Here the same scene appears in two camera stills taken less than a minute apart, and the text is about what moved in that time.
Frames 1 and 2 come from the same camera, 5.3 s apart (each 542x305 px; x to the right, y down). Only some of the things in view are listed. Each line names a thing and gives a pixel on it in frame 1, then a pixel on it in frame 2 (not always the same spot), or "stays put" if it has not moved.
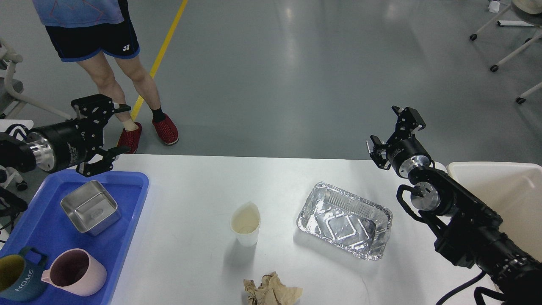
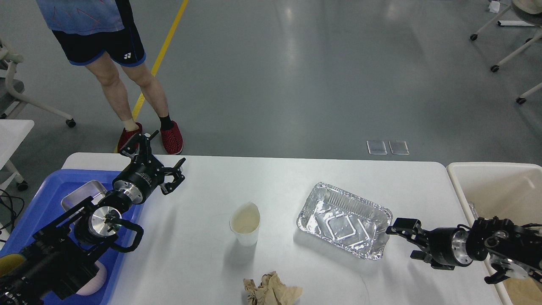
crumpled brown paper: [271, 291] stays put
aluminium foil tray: [347, 220] stays put
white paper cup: [245, 221] stays put
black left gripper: [59, 145] → [146, 172]
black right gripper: [404, 153] → [448, 247]
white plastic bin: [512, 191] stays put
